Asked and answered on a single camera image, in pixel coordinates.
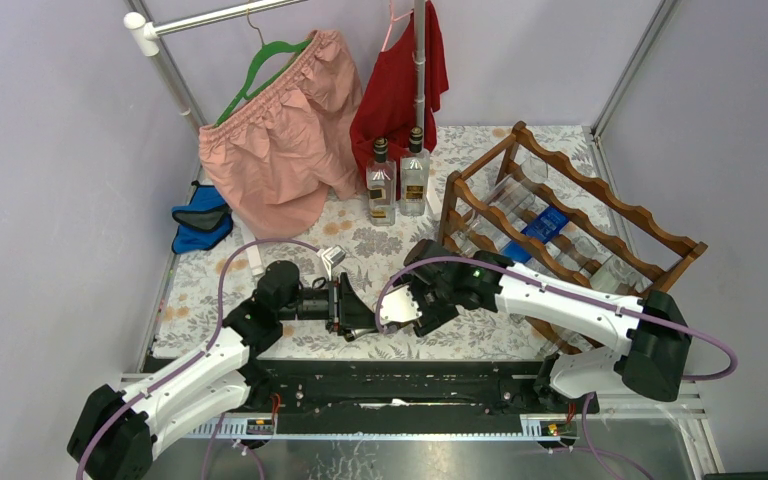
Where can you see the wooden wine rack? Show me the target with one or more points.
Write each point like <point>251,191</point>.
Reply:
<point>466,191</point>

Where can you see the pink skirt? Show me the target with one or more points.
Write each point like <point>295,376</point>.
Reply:
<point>276,159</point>

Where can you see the blue black bag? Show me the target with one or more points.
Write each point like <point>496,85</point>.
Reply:
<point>203,223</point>

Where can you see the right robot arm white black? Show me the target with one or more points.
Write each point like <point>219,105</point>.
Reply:
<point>639,347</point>

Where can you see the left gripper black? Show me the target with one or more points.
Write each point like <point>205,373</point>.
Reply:
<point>345,310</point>

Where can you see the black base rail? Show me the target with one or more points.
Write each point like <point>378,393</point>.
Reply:
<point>403,398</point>

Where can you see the white fabric strip by rack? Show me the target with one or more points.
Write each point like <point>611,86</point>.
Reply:
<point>433,199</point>

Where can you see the clear square liquor bottle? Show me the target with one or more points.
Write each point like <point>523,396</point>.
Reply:
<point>381,182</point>

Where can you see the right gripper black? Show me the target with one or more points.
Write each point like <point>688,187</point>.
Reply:
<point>431,318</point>

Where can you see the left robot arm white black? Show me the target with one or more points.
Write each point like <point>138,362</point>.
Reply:
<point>120,432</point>

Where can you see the green clothes hanger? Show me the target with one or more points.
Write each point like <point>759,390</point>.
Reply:
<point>267,51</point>

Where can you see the clear glass flask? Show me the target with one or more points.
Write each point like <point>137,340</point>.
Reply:
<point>514,193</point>

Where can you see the small clear glass bottle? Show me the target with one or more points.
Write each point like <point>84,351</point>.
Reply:
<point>477,233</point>

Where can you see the small clear bottle bluish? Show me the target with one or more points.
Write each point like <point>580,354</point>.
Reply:
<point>578,255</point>

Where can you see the pink clothes hanger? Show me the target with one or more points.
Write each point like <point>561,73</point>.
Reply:
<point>399,14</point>

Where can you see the vertical metal pole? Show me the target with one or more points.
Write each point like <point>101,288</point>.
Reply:
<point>419,58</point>

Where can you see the floral table mat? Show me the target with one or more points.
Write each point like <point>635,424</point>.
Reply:
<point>207,283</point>

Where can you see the red garment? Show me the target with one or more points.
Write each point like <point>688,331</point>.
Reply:
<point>388,107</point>

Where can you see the dark green wine bottle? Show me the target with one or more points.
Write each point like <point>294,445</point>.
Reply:
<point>356,325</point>

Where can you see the clear glass wine bottle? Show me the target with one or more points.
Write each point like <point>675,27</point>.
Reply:
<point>616,276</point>

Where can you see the clear bottle black gold cap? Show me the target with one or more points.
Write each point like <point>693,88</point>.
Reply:
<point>414,175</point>

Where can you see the metal clothes rail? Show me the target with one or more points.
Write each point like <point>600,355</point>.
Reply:
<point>203,58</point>

